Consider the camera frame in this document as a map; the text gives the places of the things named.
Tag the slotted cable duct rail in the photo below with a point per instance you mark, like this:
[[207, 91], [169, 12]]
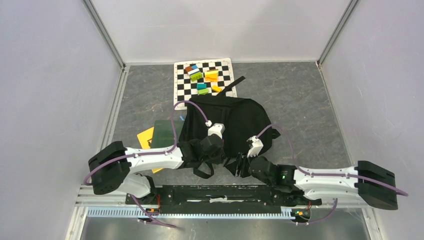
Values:
[[136, 212]]

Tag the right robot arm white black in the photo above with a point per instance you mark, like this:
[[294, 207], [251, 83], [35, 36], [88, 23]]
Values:
[[366, 181]]

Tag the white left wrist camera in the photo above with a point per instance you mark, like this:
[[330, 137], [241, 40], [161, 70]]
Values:
[[215, 129]]

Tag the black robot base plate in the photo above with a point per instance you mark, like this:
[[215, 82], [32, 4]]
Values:
[[224, 199]]

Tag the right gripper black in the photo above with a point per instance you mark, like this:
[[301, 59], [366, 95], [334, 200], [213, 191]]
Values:
[[243, 160]]

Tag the dark green book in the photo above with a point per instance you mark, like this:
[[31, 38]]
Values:
[[163, 134]]

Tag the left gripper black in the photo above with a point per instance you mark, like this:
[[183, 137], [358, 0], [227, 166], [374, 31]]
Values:
[[219, 158]]

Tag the black white chessboard mat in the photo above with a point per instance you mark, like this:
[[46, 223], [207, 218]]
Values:
[[184, 89]]

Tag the yellow orange block stack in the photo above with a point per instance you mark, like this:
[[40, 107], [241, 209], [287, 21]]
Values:
[[211, 75]]

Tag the green toy block stack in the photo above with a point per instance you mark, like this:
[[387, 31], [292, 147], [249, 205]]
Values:
[[196, 76]]

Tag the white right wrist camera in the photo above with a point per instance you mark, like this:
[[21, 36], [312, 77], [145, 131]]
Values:
[[255, 146]]

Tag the small yellow toy block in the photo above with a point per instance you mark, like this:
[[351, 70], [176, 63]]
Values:
[[216, 89]]

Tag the black student backpack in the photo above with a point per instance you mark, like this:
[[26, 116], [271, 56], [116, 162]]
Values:
[[242, 119]]

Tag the brown blue white block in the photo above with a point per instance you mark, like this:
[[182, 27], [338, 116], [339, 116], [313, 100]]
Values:
[[192, 70]]

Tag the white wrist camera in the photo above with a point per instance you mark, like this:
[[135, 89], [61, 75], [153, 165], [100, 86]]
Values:
[[215, 129], [255, 146]]

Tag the yellow book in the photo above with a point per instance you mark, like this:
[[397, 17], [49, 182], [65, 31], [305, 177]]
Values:
[[145, 138]]

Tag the teal toy block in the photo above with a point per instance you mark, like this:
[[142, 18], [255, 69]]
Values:
[[201, 86]]

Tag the light green toy block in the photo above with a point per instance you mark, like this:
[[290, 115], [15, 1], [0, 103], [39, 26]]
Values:
[[203, 91]]

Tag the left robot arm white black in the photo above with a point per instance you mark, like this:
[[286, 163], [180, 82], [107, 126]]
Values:
[[117, 168]]

